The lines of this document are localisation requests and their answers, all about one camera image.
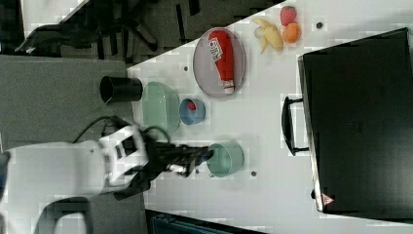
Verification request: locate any black cylindrical cup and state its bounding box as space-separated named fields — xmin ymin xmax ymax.
xmin=99 ymin=76 xmax=143 ymax=102

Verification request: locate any green perforated colander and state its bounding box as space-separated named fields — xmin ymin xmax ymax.
xmin=142 ymin=82 xmax=180 ymax=136

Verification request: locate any black toaster oven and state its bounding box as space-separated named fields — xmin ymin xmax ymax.
xmin=298 ymin=28 xmax=413 ymax=223

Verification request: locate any peeled toy banana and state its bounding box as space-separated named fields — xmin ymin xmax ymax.
xmin=252 ymin=18 xmax=283 ymax=53

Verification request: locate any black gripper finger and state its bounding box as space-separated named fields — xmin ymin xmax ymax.
xmin=186 ymin=161 xmax=206 ymax=177
xmin=195 ymin=146 xmax=214 ymax=160

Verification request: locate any green metal mug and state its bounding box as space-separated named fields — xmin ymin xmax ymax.
xmin=206 ymin=140 xmax=244 ymax=177

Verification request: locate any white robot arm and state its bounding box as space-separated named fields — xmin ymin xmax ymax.
xmin=1 ymin=125 xmax=213 ymax=234

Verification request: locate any grey oval plate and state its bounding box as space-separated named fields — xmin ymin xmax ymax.
xmin=193 ymin=27 xmax=245 ymax=98

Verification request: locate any small red strawberry toy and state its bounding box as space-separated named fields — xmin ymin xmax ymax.
xmin=187 ymin=101 xmax=197 ymax=110

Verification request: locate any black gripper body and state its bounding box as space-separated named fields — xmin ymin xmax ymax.
xmin=142 ymin=139 xmax=200 ymax=177

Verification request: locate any black office chair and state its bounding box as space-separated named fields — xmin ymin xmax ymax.
xmin=14 ymin=0 xmax=203 ymax=64

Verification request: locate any red ketchup bottle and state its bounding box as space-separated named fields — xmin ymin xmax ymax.
xmin=208 ymin=30 xmax=235 ymax=95

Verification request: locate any black oven door handle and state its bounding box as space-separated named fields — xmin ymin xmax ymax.
xmin=282 ymin=97 xmax=309 ymax=156

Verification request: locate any small blue bowl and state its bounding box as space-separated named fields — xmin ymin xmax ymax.
xmin=179 ymin=98 xmax=206 ymax=125

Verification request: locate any orange toy fruit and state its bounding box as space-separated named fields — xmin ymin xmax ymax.
xmin=282 ymin=22 xmax=301 ymax=43

